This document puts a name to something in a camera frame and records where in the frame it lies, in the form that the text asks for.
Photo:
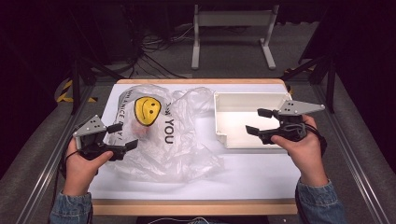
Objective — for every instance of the aluminium frame rail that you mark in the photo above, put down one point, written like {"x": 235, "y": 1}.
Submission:
{"x": 351, "y": 161}
{"x": 51, "y": 165}

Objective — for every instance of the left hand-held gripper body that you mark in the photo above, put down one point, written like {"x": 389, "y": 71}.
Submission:
{"x": 90, "y": 129}

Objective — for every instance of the yellow black hazard tape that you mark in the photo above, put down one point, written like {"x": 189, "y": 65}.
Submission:
{"x": 63, "y": 97}

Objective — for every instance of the white metal stand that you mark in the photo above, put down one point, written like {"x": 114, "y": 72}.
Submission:
{"x": 233, "y": 18}

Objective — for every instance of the clear printed plastic bag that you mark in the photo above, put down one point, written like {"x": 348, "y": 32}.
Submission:
{"x": 186, "y": 149}

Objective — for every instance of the black tripod stand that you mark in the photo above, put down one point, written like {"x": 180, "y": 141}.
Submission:
{"x": 75, "y": 87}
{"x": 330, "y": 87}

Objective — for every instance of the person's right hand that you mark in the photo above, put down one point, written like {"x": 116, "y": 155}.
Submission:
{"x": 306, "y": 158}

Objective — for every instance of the person's left hand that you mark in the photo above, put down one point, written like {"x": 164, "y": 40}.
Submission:
{"x": 79, "y": 171}

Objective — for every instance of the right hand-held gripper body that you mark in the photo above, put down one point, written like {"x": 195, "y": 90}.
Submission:
{"x": 295, "y": 107}

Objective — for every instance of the white plastic tray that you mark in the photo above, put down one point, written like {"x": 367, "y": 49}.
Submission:
{"x": 236, "y": 124}

